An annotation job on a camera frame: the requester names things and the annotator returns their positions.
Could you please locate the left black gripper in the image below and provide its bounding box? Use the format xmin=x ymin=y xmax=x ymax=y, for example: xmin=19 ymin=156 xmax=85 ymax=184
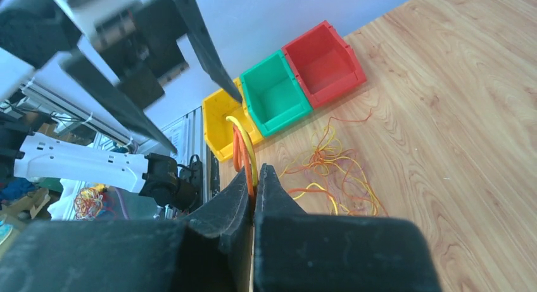
xmin=54 ymin=0 xmax=243 ymax=153

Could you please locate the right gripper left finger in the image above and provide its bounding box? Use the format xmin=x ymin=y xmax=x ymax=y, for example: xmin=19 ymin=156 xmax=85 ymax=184
xmin=1 ymin=172 xmax=252 ymax=291

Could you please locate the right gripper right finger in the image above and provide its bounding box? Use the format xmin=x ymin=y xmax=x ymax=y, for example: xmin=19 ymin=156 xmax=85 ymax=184
xmin=253 ymin=164 xmax=441 ymax=291

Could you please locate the orange purple cable bundle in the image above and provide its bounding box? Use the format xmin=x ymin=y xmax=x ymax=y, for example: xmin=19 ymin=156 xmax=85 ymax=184
xmin=231 ymin=110 xmax=388 ymax=218

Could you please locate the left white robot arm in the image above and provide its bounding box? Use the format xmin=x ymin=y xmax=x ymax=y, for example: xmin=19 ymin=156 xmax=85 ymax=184
xmin=1 ymin=0 xmax=243 ymax=210

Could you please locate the yellow plastic bin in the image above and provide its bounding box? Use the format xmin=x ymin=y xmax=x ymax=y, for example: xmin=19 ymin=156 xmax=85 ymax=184
xmin=202 ymin=89 xmax=264 ymax=162

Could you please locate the green plastic bin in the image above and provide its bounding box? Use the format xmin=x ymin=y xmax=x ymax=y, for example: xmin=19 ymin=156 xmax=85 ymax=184
xmin=239 ymin=50 xmax=313 ymax=138

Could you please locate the red plastic bin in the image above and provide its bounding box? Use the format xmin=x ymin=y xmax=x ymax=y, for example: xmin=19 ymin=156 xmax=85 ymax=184
xmin=282 ymin=20 xmax=367 ymax=109

